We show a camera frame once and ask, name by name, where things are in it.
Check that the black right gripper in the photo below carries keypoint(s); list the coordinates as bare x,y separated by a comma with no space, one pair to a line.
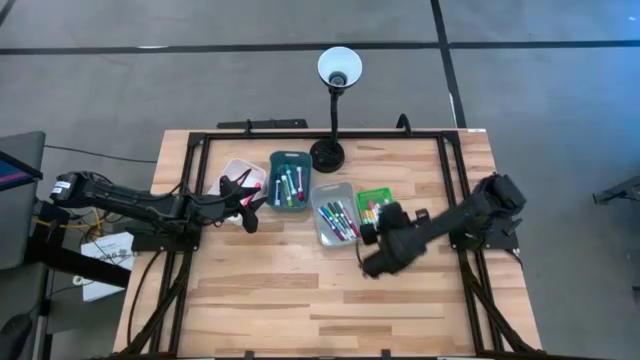
397,240

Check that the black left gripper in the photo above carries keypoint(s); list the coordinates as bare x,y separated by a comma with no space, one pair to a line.
225,205

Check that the thick dark blue marker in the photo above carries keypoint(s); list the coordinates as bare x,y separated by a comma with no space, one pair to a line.
277,192

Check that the teal plastic bin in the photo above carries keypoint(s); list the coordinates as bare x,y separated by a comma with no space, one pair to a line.
290,207

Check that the orange highlighter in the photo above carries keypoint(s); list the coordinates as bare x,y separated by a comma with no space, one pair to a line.
364,216

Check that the thick teal whiteboard marker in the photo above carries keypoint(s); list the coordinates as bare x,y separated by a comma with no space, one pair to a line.
290,175

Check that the thick red whiteboard marker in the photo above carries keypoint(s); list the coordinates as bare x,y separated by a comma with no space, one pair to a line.
300,182

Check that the thin magenta marker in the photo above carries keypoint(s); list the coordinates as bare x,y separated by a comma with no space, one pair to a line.
350,219

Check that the thin blue marker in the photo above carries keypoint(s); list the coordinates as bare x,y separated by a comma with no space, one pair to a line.
334,222

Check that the grey plastic bin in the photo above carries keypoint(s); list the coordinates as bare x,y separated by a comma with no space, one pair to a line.
320,195

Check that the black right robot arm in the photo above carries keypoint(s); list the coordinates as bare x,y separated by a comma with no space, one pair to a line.
465,215

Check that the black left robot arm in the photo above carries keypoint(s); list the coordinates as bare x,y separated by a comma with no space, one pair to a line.
125,200

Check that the white plastic bin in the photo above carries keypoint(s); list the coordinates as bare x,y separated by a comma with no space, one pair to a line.
257,175

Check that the green plastic basket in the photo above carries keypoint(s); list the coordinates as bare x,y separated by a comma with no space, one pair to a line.
375,194

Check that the black power strip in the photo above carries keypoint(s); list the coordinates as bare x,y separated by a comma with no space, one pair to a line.
270,123

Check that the black gooseneck desk lamp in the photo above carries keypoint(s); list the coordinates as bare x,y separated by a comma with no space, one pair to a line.
327,156

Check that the black arched clamp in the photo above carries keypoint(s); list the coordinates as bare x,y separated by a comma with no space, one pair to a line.
399,121

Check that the white printed paper box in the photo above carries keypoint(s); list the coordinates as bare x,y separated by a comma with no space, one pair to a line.
112,250

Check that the black stand leg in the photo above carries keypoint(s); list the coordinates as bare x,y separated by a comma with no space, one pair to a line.
75,260

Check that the black floor stand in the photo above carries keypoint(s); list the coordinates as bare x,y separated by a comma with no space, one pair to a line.
620,192

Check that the black rounded object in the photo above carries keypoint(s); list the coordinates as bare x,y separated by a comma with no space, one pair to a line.
12,335

